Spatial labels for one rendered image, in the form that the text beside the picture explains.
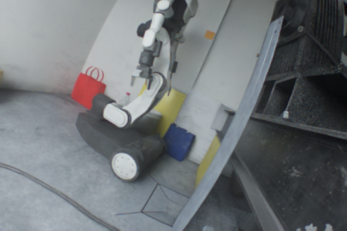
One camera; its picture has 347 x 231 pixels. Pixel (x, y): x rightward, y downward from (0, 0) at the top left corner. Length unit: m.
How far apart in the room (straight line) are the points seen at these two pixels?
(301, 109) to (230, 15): 1.70
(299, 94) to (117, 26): 2.13
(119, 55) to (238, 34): 1.46
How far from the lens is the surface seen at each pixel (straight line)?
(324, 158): 0.44
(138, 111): 1.17
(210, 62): 1.94
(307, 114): 0.72
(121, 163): 1.02
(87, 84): 2.14
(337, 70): 0.62
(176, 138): 1.68
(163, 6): 1.06
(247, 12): 2.28
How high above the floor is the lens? 0.60
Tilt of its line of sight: 3 degrees down
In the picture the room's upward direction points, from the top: 25 degrees clockwise
